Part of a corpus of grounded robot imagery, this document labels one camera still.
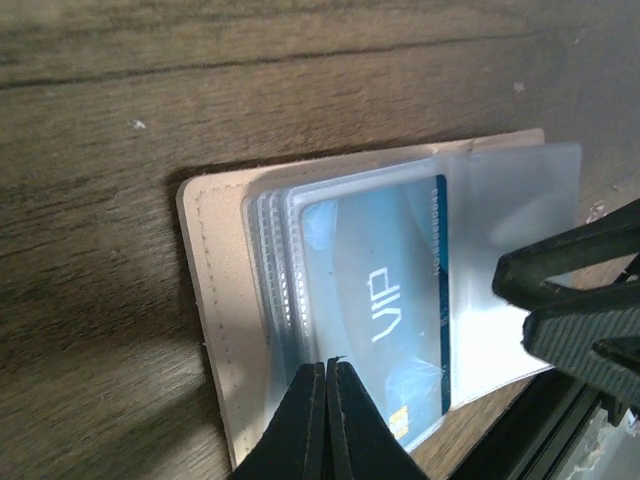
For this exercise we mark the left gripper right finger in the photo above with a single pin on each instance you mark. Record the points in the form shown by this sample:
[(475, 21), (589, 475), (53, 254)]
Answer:
[(358, 442)]

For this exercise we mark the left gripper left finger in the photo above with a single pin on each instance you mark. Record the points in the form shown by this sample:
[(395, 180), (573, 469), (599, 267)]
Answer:
[(293, 444)]

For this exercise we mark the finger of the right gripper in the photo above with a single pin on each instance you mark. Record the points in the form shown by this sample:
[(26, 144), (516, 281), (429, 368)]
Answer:
[(523, 277), (593, 338)]

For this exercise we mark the beige card holder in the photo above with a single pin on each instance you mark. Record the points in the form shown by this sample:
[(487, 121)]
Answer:
[(242, 236)]

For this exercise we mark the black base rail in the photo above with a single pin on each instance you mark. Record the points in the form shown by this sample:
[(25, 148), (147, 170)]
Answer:
[(558, 428)]

